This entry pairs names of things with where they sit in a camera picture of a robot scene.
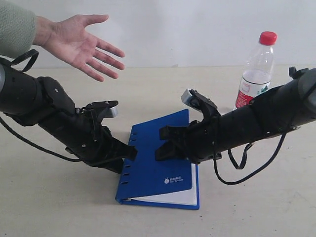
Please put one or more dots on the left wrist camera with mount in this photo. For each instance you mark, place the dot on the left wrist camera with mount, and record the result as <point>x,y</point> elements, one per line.
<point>97,111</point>

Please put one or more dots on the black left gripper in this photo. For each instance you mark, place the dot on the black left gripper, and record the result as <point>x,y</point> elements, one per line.
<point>110,153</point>

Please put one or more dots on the clear water bottle red label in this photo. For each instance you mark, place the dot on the clear water bottle red label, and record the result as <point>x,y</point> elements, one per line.
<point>257,74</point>

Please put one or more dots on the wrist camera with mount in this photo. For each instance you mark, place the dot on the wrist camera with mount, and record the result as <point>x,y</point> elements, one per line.
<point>197,101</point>
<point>97,111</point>

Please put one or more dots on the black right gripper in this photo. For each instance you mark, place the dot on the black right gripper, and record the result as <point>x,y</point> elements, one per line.
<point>199,142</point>

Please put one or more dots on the person's open bare hand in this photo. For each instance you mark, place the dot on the person's open bare hand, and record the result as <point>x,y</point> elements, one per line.
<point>68,41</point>

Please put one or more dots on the blue ring binder notebook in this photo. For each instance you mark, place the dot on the blue ring binder notebook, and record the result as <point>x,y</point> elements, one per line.
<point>145,181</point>

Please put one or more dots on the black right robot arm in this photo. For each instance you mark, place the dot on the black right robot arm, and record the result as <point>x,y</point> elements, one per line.
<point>277,111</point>

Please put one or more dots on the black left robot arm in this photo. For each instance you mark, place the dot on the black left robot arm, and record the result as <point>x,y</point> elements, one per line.
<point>43,101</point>

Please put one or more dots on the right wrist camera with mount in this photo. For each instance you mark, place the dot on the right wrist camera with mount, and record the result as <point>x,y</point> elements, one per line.
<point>197,101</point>

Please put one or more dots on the green knit sleeve forearm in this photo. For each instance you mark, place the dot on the green knit sleeve forearm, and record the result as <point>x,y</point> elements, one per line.
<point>17,29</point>

